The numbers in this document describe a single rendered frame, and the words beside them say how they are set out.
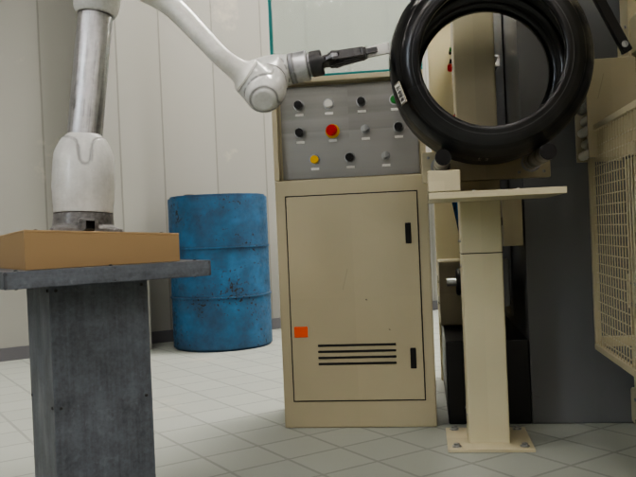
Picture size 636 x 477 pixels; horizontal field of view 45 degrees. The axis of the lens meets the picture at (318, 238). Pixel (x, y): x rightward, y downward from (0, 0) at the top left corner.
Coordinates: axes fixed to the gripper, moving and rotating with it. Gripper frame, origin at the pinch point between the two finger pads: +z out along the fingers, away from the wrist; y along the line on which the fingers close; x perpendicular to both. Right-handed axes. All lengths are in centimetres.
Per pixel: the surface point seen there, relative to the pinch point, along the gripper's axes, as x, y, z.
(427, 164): 33.3, 23.9, 8.4
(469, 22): -8.7, 26.3, 29.8
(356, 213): 44, 51, -19
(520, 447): 126, 22, 21
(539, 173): 43, 24, 42
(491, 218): 54, 26, 25
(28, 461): 105, 12, -136
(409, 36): 0.8, -11.5, 9.2
